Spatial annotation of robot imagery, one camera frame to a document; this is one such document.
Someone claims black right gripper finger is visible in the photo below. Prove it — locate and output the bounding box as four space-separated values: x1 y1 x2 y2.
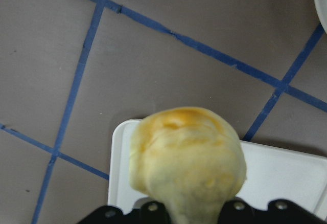
218 198 324 224

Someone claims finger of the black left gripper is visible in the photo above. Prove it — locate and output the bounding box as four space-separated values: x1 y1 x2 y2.
78 201 172 224

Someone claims yellow bread roll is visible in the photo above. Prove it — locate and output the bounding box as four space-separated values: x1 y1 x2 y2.
129 107 247 223

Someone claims cream rectangular tray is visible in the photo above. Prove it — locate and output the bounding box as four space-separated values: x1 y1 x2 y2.
107 119 326 220

